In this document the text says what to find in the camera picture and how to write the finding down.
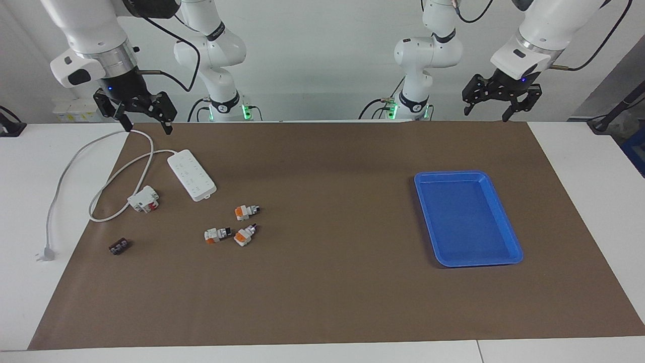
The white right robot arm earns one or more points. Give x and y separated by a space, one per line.
211 50

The brown paper mat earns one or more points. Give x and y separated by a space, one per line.
327 262

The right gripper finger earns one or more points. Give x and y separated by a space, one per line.
165 108
108 103

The blue plastic tray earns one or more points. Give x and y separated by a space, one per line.
468 222

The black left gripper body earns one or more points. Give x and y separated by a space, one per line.
510 81

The small dark terminal block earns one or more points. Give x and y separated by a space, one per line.
119 247

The blue storage crate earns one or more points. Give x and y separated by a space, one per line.
636 151

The white power strip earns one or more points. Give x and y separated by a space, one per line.
191 175

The white background box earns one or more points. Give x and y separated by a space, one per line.
75 108

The white red circuit breaker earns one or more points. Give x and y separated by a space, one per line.
142 199

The white orange rotary switch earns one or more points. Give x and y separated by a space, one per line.
245 212
244 236

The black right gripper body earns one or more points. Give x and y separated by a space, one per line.
126 88

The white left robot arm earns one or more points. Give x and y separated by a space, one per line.
428 53

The white power plug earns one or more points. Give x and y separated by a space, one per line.
45 253

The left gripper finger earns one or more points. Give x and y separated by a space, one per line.
526 98
478 88

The black camera stand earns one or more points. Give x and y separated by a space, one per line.
617 110

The black table clamp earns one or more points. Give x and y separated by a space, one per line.
10 128

